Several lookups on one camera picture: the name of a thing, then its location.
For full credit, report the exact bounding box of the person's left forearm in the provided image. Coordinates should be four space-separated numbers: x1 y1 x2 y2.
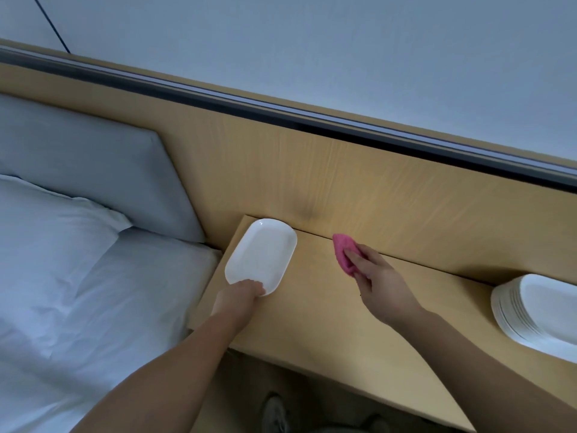
72 311 249 433

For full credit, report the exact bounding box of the white pillow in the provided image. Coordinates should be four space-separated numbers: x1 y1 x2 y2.
0 174 133 357

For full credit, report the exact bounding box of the person's right hand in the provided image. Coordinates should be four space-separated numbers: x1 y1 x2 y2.
344 244 427 328

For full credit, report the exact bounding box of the person's left hand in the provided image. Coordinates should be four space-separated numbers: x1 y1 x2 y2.
210 279 267 334

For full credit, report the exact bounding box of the stack of white rectangular plates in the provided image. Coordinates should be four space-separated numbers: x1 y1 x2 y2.
490 274 577 364

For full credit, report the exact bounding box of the white glossy rectangular plate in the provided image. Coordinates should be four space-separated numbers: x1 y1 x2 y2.
224 218 299 296

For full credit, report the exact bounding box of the white bed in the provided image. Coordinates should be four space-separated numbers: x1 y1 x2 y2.
0 228 223 433

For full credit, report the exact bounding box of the person's right forearm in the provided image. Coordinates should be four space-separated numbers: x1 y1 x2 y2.
397 306 577 433

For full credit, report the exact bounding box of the black wall rail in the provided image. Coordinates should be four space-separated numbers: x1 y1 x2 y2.
0 45 577 190

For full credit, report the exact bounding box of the grey upholstered headboard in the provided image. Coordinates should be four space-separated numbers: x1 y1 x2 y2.
0 93 207 244

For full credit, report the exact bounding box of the pink cleaning cloth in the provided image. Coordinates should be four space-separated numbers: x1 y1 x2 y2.
332 233 366 276

